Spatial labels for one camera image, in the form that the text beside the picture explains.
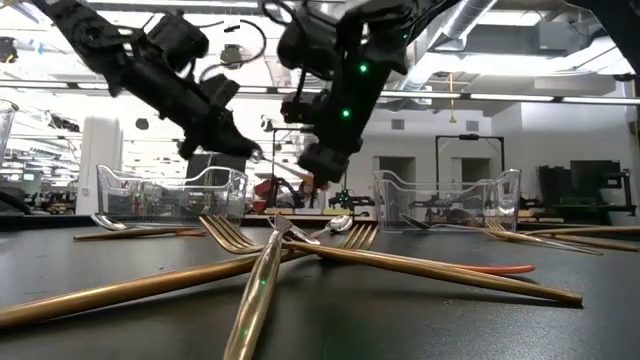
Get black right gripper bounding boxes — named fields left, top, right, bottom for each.
left=298, top=49, right=401, bottom=185

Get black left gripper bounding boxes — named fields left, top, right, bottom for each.
left=119, top=54, right=262, bottom=160

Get clear plastic bin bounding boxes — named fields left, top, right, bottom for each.
left=96, top=164, right=249, bottom=227
left=373, top=168, right=522, bottom=234
left=0, top=98, right=20, bottom=166

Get gold chopstick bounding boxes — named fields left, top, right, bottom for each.
left=73, top=227, right=207, bottom=242

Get black monitor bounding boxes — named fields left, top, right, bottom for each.
left=185, top=152, right=249, bottom=187

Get person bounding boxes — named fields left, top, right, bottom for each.
left=297, top=177, right=324, bottom=210

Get red background object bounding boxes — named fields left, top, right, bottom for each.
left=252, top=177, right=281, bottom=214

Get black ceiling dome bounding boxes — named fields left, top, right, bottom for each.
left=219, top=43, right=246, bottom=69

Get white pillar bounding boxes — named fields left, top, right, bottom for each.
left=74, top=114, right=125, bottom=216

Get long ceiling light strip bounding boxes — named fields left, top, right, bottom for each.
left=0, top=79, right=640, bottom=106

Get black equipment rack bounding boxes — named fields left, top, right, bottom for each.
left=537, top=159, right=637, bottom=217

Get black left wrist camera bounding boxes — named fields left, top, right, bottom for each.
left=199, top=73, right=242, bottom=112

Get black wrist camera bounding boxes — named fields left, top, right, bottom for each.
left=279, top=93, right=326, bottom=126
left=199, top=73, right=242, bottom=112

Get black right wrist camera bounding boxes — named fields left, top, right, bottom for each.
left=279, top=93, right=326, bottom=126

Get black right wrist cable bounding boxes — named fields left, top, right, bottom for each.
left=262, top=0, right=307, bottom=101

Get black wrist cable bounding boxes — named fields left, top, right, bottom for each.
left=198, top=18, right=267, bottom=84
left=262, top=0, right=307, bottom=101

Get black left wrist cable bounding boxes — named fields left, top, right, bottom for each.
left=198, top=18, right=267, bottom=84

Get hanging yellow cord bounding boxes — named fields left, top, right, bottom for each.
left=447, top=72, right=457, bottom=124

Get silver ceiling duct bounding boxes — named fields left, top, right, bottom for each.
left=399, top=0, right=501, bottom=94

